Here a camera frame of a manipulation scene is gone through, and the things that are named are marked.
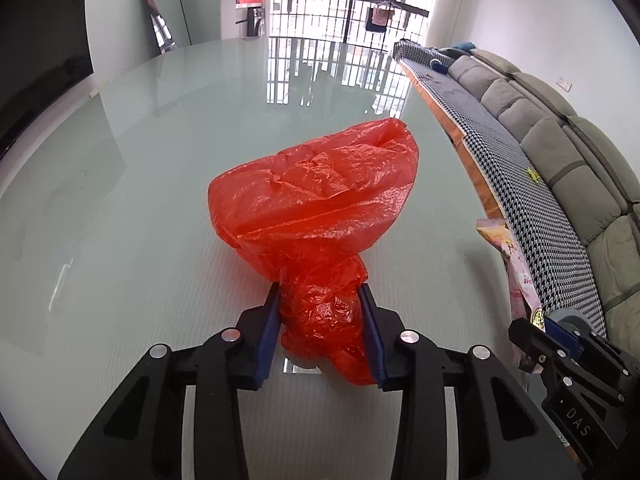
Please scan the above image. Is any blue cushion on sofa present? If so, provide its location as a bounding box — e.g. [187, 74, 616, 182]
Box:
[430, 58, 448, 74]

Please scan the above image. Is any leaning floor mirror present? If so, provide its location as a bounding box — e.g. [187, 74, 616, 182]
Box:
[144, 0, 192, 54]

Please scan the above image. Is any red plastic bag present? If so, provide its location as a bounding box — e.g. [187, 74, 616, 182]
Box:
[207, 118, 420, 386]

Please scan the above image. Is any grey perforated trash basket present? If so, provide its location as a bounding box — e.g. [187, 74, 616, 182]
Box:
[546, 308, 593, 334]

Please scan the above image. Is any houndstooth sofa cover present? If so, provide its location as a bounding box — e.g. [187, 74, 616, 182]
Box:
[393, 40, 606, 336]

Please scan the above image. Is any pink snack wrapper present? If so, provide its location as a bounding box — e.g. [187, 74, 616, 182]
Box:
[474, 218, 548, 375]

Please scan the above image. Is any clothes drying rack stand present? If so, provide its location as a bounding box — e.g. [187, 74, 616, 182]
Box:
[364, 1, 395, 51]

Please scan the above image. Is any small side table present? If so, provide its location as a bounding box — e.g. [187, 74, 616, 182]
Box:
[235, 0, 264, 37]

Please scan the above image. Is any grey sectional sofa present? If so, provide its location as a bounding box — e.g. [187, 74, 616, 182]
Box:
[448, 50, 639, 356]

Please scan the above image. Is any yellow toy on sofa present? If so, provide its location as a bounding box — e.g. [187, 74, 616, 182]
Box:
[526, 168, 542, 184]

